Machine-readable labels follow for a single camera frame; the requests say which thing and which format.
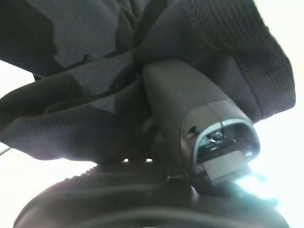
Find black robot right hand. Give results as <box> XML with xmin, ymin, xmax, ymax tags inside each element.
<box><xmin>14</xmin><ymin>59</ymin><xmax>289</xmax><ymax>228</ymax></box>

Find black garment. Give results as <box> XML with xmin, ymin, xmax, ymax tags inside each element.
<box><xmin>0</xmin><ymin>0</ymin><xmax>297</xmax><ymax>167</ymax></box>

